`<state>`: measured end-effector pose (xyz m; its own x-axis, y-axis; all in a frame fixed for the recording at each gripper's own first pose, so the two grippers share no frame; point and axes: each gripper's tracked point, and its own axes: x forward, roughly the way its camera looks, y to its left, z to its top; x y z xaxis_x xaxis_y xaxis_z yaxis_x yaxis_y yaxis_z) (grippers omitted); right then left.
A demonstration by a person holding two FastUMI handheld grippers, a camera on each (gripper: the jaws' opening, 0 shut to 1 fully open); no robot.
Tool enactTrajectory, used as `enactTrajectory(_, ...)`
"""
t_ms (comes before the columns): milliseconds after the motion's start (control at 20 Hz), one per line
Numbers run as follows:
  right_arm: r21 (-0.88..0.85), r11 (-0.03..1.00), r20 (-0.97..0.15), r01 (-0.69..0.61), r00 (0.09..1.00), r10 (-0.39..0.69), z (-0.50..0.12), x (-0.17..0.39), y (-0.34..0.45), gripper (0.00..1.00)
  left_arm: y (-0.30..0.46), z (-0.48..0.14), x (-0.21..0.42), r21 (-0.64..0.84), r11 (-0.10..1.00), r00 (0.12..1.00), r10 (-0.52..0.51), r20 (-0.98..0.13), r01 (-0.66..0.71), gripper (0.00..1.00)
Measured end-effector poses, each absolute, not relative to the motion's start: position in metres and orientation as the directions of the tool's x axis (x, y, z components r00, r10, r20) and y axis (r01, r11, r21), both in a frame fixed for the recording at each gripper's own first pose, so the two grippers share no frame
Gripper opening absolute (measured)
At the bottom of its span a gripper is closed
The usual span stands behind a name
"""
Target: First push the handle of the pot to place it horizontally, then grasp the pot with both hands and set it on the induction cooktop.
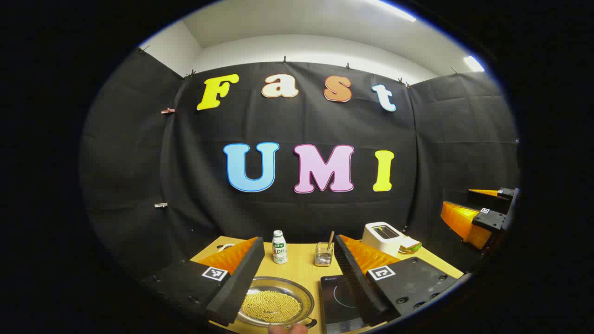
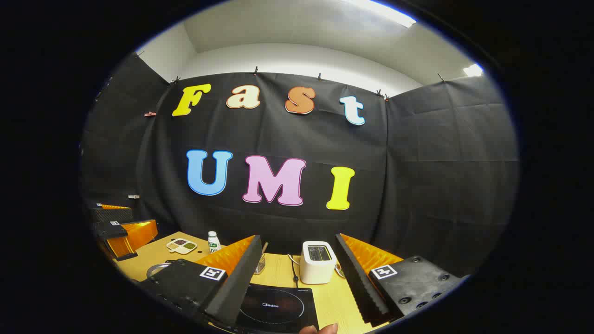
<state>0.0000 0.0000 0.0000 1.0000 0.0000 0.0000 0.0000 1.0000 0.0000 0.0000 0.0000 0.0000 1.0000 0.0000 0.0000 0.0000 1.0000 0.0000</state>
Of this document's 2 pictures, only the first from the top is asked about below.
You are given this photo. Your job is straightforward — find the white toaster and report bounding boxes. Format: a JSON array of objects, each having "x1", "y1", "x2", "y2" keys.
[{"x1": 362, "y1": 222, "x2": 407, "y2": 257}]

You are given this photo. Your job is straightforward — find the white green label bottle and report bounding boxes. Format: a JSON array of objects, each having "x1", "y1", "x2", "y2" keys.
[{"x1": 272, "y1": 230, "x2": 288, "y2": 264}]

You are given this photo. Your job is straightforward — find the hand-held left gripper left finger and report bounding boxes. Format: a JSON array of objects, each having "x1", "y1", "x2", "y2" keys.
[{"x1": 142, "y1": 237, "x2": 266, "y2": 327}]

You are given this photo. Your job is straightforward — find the wire utensil basket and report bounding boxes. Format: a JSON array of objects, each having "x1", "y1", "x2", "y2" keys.
[{"x1": 315, "y1": 242, "x2": 334, "y2": 267}]

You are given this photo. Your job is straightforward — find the steel pot with black handles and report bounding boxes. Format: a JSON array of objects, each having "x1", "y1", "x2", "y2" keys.
[{"x1": 237, "y1": 276, "x2": 318, "y2": 328}]

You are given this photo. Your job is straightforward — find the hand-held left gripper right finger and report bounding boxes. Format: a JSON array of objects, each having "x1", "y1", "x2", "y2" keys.
[{"x1": 333, "y1": 234, "x2": 465, "y2": 327}]

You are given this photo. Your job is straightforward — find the black induction cooktop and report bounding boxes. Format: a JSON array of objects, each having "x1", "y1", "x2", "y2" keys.
[{"x1": 320, "y1": 275, "x2": 367, "y2": 334}]

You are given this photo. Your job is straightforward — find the black backdrop cloth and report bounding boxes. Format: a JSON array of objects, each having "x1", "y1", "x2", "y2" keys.
[{"x1": 79, "y1": 46, "x2": 520, "y2": 283}]

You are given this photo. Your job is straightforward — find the pile of yellow soybeans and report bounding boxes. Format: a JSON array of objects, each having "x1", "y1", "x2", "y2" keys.
[{"x1": 241, "y1": 291, "x2": 302, "y2": 324}]

